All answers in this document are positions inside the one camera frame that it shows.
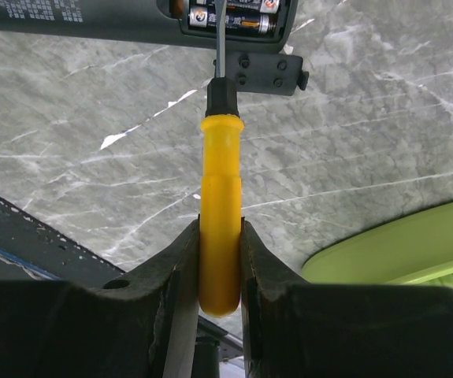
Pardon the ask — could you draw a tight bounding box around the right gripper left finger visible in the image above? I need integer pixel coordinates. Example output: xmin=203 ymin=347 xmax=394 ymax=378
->
xmin=0 ymin=221 xmax=199 ymax=377

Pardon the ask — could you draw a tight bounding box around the black AAA battery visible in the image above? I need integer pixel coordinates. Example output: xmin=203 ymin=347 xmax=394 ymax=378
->
xmin=190 ymin=0 xmax=280 ymax=14
xmin=188 ymin=8 xmax=277 ymax=34

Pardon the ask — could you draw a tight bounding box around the green plastic tray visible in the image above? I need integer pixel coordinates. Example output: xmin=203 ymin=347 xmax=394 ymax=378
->
xmin=301 ymin=202 xmax=453 ymax=284

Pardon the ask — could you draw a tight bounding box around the black battery cover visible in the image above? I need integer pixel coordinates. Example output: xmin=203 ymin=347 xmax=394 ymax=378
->
xmin=225 ymin=52 xmax=310 ymax=96

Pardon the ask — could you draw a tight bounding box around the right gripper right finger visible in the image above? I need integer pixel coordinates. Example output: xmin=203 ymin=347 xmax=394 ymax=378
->
xmin=239 ymin=221 xmax=453 ymax=377

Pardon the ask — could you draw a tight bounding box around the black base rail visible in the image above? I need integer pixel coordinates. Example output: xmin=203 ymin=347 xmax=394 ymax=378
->
xmin=0 ymin=196 xmax=124 ymax=287

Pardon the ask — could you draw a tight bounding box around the black remote control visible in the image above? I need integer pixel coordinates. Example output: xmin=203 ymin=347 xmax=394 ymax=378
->
xmin=0 ymin=1 xmax=298 ymax=53

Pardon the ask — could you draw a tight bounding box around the yellow handled screwdriver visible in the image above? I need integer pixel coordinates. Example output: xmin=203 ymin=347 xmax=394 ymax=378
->
xmin=199 ymin=1 xmax=244 ymax=317

